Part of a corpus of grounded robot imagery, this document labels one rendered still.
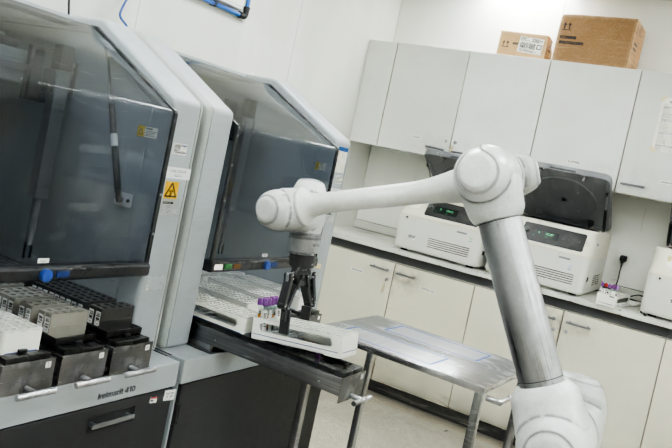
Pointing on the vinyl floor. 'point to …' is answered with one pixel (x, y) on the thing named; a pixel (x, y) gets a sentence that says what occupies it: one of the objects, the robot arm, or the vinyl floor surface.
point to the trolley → (397, 347)
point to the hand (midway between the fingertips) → (294, 324)
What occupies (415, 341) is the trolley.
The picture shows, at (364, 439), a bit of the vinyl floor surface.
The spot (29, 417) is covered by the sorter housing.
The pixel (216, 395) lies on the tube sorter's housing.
